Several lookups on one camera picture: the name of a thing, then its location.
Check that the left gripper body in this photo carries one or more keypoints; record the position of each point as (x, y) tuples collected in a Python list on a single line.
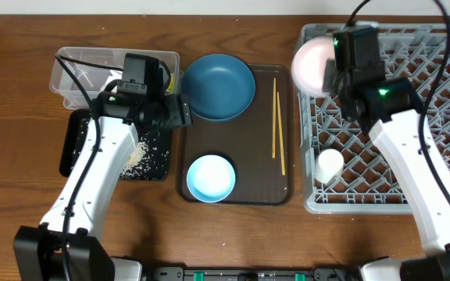
[(177, 115)]

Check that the dark blue plate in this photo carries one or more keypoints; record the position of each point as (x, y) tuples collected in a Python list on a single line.
[(219, 87)]

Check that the yellow green snack wrapper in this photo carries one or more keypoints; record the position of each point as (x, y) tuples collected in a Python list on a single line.
[(172, 83)]

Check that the dark brown serving tray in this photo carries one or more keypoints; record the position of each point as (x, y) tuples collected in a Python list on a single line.
[(246, 142)]

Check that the white cup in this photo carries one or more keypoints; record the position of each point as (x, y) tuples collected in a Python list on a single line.
[(329, 164)]

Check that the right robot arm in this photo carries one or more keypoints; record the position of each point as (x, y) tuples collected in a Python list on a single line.
[(391, 113)]

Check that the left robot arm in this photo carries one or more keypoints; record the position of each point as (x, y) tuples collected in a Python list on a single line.
[(67, 243)]

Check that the black waste tray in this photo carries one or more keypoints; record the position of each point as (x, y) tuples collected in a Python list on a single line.
[(154, 156)]

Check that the left wooden chopstick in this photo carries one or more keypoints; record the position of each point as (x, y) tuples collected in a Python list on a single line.
[(274, 130)]

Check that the light blue bowl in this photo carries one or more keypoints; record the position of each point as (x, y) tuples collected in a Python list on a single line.
[(211, 178)]

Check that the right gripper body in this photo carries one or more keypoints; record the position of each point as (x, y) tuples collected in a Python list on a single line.
[(330, 82)]

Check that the spilled rice grains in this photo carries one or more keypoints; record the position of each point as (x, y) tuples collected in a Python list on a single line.
[(143, 156)]

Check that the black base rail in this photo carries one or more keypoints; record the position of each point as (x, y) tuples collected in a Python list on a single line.
[(180, 274)]

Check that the grey dishwasher rack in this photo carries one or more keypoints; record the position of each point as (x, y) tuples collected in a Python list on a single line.
[(367, 185)]

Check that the white tissue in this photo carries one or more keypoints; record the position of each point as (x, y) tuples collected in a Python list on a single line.
[(110, 85)]

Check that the right wooden chopstick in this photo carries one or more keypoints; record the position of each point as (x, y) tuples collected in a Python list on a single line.
[(281, 136)]

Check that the wooden chopstick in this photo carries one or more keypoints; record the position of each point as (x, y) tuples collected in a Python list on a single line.
[(281, 136), (274, 130)]

